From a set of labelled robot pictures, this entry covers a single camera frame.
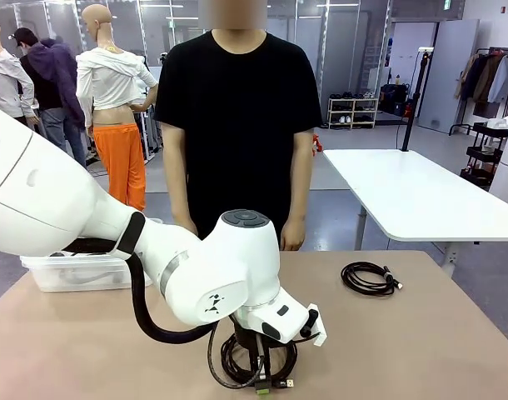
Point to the person's right hand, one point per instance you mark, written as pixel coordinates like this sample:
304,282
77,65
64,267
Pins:
186,221

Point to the clear plastic storage container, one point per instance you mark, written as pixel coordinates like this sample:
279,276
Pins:
37,271

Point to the white table leg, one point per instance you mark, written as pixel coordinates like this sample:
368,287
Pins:
449,258

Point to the mannequin in white hoodie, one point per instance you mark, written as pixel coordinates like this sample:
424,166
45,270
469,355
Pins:
108,75

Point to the person in purple hoodie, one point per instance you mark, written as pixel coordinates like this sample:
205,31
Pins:
54,71

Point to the person in black t-shirt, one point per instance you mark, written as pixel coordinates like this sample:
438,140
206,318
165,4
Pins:
237,104

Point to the light gray partition panel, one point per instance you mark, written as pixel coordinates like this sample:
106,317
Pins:
449,75

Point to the black utility cart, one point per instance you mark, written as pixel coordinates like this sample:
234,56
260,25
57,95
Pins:
483,150

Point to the black tripod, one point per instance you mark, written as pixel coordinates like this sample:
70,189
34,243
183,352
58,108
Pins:
164,59

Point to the clothes rack with coats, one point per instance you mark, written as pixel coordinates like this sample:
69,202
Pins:
487,79

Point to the white table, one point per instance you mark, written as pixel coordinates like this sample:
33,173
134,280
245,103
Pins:
404,187

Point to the person's left hand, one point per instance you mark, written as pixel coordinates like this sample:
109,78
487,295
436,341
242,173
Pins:
293,235

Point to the orange object on floor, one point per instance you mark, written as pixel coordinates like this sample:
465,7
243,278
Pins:
317,143

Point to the mannequin in gray shirt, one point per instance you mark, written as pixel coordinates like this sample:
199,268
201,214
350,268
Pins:
4,83

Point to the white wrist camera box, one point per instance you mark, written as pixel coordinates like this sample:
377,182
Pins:
318,333

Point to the white shoe rack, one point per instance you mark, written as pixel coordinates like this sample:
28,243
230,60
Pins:
354,110

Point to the person's left forearm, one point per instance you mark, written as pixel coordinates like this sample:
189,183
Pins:
300,179

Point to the black pole stand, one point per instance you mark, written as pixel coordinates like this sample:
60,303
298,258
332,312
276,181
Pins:
416,91

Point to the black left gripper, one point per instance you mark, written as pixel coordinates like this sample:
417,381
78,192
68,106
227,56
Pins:
243,337

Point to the person's right forearm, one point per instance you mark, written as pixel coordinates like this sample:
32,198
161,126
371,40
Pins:
177,179

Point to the black bags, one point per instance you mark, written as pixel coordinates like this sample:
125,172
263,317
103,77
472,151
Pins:
393,98

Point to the orange mannequin trousers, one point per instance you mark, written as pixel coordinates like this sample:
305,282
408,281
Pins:
121,166

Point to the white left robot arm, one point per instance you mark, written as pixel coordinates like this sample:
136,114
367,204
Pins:
220,271

